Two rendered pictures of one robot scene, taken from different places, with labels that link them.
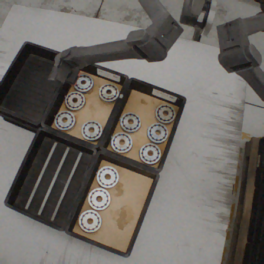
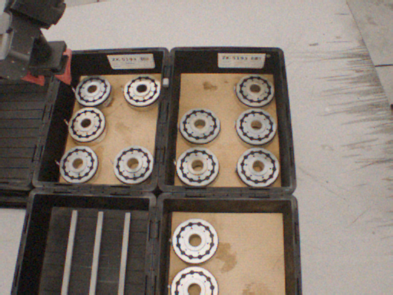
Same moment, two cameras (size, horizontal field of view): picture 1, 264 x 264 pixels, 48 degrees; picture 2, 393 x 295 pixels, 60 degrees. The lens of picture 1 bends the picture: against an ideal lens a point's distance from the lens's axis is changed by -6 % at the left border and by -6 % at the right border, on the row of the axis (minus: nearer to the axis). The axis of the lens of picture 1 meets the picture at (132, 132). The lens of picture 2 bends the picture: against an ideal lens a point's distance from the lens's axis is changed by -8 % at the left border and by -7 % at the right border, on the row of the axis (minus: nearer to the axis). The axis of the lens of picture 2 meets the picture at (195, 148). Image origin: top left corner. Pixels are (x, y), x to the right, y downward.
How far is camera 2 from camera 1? 0.61 m
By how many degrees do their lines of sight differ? 6
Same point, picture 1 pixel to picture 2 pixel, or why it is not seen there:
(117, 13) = not seen: hidden behind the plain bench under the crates
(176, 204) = (334, 243)
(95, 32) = (93, 22)
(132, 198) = (259, 264)
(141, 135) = (227, 142)
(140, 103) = (204, 90)
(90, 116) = (123, 142)
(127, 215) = not seen: outside the picture
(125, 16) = not seen: hidden behind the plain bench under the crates
